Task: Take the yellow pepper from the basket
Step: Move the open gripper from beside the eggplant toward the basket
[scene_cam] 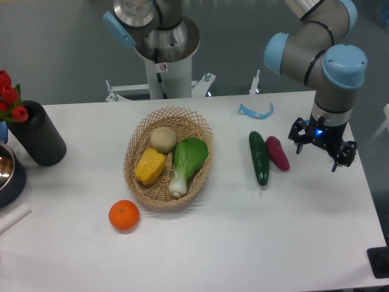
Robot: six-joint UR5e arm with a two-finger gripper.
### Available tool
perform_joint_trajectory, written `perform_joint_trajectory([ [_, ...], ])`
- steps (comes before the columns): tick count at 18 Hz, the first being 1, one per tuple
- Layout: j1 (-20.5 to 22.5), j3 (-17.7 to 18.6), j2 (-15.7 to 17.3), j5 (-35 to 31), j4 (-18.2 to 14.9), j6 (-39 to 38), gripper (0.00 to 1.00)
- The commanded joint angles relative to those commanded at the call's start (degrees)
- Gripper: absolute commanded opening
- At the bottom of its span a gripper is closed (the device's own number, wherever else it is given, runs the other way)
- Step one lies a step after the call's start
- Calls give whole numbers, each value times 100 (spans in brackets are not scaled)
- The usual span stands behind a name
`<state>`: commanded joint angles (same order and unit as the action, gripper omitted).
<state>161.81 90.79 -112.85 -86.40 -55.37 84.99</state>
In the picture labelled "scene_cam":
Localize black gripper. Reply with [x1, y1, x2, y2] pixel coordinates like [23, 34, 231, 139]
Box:
[288, 103, 357, 172]

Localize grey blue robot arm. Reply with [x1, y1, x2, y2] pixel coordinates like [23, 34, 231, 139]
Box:
[264, 1, 368, 169]

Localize silver robot base column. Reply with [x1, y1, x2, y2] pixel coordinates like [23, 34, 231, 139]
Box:
[103, 0, 200, 99]

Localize woven wicker basket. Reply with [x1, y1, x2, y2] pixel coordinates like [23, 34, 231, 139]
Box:
[123, 107, 213, 210]

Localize yellow bell pepper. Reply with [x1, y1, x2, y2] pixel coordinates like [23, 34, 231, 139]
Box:
[135, 148, 166, 185]

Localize purple sweet potato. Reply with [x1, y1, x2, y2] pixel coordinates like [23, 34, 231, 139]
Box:
[266, 136, 290, 172]

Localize dark green cucumber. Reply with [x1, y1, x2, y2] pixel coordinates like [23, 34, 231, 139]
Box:
[249, 131, 270, 195]

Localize blue white tape strip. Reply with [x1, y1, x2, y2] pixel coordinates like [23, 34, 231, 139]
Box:
[236, 103, 274, 120]

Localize black device at edge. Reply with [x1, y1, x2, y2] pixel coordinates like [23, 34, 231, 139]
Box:
[367, 246, 388, 279]

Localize green bok choy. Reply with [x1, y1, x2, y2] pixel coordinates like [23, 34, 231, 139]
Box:
[169, 137, 208, 198]

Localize beige round potato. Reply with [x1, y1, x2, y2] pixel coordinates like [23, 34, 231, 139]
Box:
[150, 127, 177, 154]

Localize orange tangerine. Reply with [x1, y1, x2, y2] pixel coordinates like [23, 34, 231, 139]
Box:
[108, 200, 140, 232]

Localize black cylindrical vase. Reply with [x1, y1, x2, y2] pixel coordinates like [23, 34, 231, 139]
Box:
[7, 100, 67, 166]

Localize black metal bowl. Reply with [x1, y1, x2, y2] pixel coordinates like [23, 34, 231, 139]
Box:
[1, 143, 26, 208]

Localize red artificial tulips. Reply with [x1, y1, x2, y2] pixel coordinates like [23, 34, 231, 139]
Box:
[1, 69, 29, 123]

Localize white paper roll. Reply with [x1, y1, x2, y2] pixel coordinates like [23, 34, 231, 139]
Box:
[1, 203, 32, 233]

